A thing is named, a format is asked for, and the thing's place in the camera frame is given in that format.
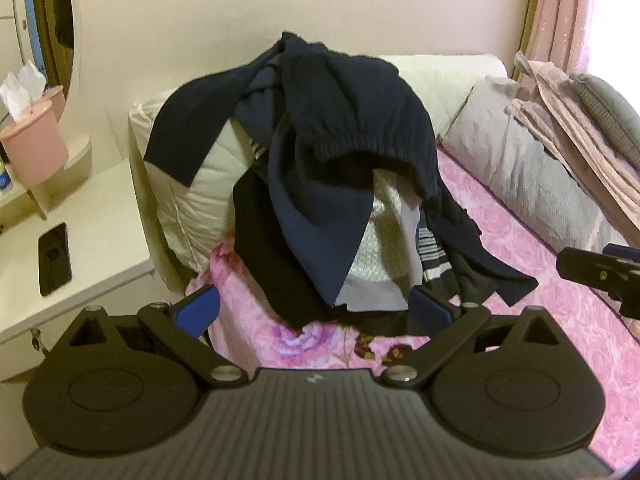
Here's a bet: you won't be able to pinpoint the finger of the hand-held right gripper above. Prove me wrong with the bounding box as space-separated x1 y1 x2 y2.
556 246 640 319
603 243 640 262

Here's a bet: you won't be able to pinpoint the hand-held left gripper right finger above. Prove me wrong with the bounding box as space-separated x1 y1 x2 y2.
382 285 564 389

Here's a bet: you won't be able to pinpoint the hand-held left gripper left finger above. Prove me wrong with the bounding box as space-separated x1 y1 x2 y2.
65 285 249 389

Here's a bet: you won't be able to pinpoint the navy pants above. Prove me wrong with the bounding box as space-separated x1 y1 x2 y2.
144 31 539 307

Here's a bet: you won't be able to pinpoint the black white-striped garment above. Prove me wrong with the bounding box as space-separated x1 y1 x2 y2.
415 207 501 306

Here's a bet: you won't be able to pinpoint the pink floral blanket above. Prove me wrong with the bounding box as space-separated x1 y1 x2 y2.
187 145 640 472

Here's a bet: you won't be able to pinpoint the grey white patterned garment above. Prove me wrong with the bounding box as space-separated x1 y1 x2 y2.
334 167 427 312

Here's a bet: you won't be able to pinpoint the grey pillow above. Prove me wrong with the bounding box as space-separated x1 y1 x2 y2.
442 76 631 257

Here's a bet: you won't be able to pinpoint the white nightstand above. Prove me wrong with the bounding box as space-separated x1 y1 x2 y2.
0 160 157 386

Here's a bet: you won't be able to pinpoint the navy blue garment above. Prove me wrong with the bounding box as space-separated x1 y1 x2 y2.
234 67 375 309

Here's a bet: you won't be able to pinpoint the grey cushion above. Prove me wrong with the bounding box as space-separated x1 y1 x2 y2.
569 73 640 155

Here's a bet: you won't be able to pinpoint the black smartphone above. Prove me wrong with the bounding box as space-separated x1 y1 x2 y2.
38 222 74 298

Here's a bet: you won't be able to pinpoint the pink striped folded blanket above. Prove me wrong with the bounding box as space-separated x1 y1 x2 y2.
505 52 640 235

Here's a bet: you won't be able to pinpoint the white vanity shelf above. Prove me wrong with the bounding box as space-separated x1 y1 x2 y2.
0 134 94 222

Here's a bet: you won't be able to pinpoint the pink tissue box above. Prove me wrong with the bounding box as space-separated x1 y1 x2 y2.
0 100 70 186

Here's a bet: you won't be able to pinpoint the pink curtain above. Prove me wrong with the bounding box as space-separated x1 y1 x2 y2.
525 0 640 80

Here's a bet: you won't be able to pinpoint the white tissue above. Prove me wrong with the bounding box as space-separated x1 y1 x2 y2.
0 60 48 126

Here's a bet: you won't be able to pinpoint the round vanity mirror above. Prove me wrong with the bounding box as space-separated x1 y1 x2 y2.
10 0 84 126

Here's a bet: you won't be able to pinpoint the golden window frame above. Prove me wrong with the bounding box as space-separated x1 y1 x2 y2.
515 0 547 68

